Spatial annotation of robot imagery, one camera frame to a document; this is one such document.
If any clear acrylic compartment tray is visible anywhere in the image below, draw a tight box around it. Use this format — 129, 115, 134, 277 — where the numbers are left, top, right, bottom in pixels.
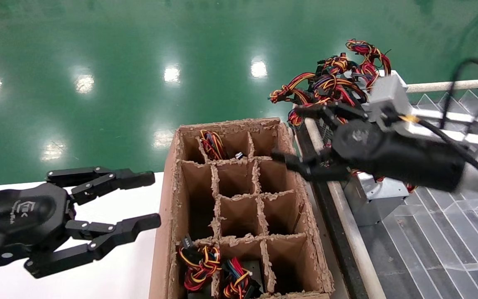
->
357, 89, 478, 299

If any black workbench frame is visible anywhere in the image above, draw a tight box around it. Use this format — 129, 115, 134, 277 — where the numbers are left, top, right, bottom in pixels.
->
296, 125, 370, 299

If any brown cardboard box with dividers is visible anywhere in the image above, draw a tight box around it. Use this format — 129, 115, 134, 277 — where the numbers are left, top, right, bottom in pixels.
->
149, 118, 335, 299

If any black camera cable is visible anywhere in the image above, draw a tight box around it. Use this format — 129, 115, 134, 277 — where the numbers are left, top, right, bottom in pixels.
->
413, 58, 478, 191

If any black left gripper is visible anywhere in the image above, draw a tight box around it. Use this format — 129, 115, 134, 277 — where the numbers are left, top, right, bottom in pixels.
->
0, 166, 162, 279

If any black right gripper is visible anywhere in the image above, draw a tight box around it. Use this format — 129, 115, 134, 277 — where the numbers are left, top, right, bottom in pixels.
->
271, 102, 466, 193

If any power supply far wire bundle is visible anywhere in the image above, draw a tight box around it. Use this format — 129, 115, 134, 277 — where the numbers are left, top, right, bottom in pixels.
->
312, 54, 368, 106

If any foam-covered rail tube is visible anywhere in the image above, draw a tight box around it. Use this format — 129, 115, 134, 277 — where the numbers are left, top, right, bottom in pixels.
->
304, 116, 389, 299
405, 79, 478, 94

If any grey power supply far right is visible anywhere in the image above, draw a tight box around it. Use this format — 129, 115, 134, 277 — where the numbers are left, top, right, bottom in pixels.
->
366, 70, 414, 123

